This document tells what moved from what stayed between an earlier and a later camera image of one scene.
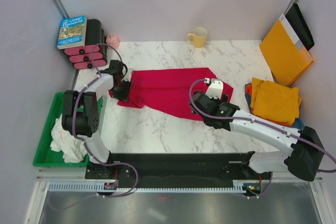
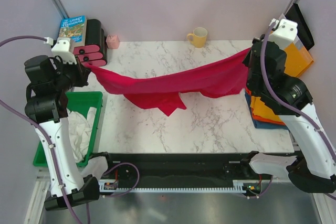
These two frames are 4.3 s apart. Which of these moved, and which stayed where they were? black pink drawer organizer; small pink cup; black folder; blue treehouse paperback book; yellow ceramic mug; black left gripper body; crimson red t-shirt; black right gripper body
Moved: crimson red t-shirt; black left gripper body; black right gripper body
Stayed: black pink drawer organizer; yellow ceramic mug; blue treehouse paperback book; small pink cup; black folder
